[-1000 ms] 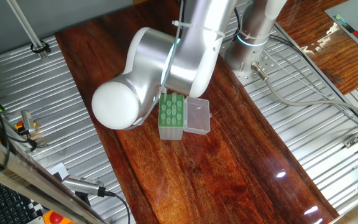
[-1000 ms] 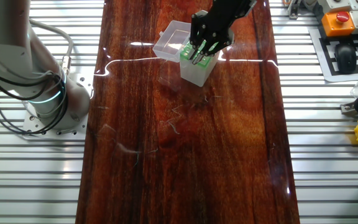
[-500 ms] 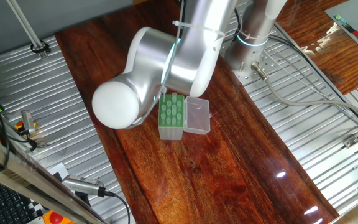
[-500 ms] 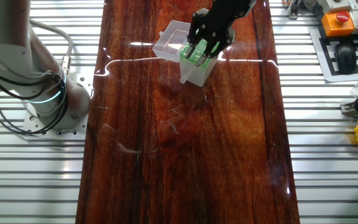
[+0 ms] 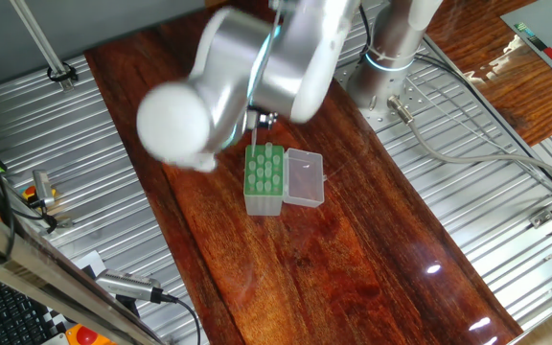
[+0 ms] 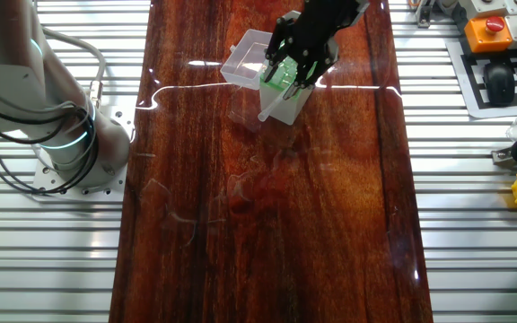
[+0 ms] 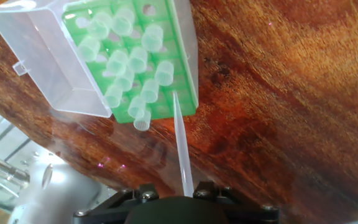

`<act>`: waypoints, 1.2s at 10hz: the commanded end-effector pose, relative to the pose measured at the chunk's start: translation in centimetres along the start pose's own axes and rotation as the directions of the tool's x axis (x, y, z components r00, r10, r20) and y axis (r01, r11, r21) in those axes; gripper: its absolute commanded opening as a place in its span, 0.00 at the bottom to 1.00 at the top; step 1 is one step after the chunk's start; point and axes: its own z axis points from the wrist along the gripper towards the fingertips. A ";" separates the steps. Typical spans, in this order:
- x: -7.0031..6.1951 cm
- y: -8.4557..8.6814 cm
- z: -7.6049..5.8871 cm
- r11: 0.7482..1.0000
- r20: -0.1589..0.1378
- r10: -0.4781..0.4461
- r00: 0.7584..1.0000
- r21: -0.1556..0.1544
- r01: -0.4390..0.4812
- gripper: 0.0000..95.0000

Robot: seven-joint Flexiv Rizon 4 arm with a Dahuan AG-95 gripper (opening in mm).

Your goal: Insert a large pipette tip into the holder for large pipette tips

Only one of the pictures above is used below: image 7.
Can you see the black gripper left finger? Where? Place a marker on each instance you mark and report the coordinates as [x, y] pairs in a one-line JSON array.
[[104, 212]]

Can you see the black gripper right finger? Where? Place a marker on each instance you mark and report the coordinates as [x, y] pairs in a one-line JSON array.
[[247, 214]]

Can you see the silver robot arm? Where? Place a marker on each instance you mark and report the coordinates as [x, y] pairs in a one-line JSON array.
[[67, 193]]

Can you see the translucent tip box green rack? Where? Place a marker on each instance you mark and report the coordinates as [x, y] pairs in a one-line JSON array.
[[179, 93]]

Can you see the glossy wood grain board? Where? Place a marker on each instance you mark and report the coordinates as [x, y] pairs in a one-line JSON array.
[[275, 109]]

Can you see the clear hinged box lid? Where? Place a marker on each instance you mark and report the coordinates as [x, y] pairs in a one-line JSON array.
[[42, 56]]

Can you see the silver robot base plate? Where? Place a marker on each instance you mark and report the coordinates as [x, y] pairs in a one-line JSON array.
[[23, 158]]

